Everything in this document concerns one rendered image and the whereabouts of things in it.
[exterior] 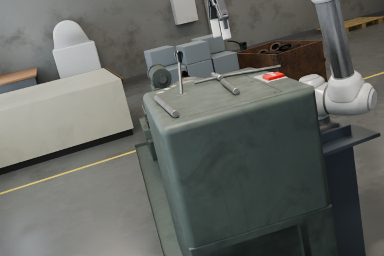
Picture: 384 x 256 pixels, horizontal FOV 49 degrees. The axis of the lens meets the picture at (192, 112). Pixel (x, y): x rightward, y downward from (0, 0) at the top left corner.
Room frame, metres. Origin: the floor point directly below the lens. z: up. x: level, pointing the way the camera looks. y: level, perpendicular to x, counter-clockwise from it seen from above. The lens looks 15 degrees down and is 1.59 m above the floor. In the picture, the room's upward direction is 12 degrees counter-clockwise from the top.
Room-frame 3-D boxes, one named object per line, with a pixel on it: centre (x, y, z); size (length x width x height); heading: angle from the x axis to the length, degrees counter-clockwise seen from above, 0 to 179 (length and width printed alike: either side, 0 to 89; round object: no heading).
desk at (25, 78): (7.94, 3.08, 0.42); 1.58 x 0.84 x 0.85; 17
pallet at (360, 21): (10.44, -4.27, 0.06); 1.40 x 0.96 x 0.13; 107
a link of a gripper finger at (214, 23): (1.68, -0.16, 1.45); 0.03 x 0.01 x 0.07; 99
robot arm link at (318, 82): (2.10, -0.63, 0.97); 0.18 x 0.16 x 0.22; 45
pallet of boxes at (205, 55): (5.47, -0.13, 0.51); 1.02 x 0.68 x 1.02; 106
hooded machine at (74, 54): (8.69, 2.04, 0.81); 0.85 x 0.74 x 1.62; 107
